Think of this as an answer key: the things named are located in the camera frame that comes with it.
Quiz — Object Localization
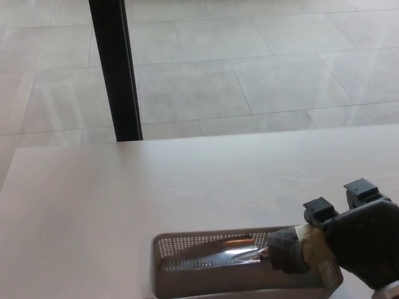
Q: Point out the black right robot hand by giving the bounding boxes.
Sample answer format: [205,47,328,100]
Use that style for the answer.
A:
[302,178,399,291]

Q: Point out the grey perforated plastic basket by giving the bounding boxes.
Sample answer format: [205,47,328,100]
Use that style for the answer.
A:
[150,225,345,299]

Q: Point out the black vertical post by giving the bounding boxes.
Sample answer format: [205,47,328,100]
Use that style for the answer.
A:
[88,0,144,143]

